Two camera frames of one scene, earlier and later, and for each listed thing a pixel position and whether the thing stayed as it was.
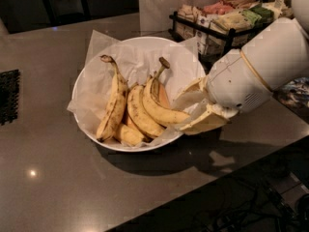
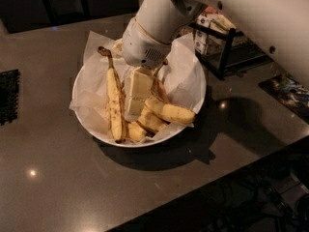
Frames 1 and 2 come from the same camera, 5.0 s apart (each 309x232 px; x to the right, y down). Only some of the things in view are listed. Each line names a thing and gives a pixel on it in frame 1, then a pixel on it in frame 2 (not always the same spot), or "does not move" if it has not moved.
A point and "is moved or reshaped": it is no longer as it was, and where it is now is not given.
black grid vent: x=10 y=81 does not move
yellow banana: x=156 y=110 is moved or reshaped
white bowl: x=124 y=95 does not move
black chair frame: x=65 y=3 does not move
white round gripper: x=237 y=79 → x=140 y=48
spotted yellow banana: x=116 y=105 is moved or reshaped
